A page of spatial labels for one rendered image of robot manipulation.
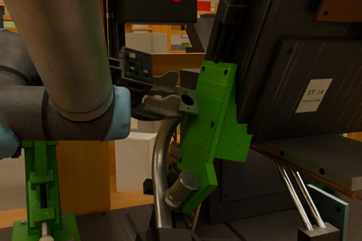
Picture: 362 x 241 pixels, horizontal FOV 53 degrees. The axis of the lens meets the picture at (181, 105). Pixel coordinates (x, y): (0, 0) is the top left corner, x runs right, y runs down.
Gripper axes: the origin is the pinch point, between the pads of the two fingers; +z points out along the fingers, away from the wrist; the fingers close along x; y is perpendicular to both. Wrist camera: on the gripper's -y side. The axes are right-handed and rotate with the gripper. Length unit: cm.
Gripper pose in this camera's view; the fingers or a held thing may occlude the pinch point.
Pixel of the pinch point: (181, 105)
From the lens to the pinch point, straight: 67.8
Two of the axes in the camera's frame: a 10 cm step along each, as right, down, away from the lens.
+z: 9.0, 2.1, 3.9
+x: -0.8, -7.9, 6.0
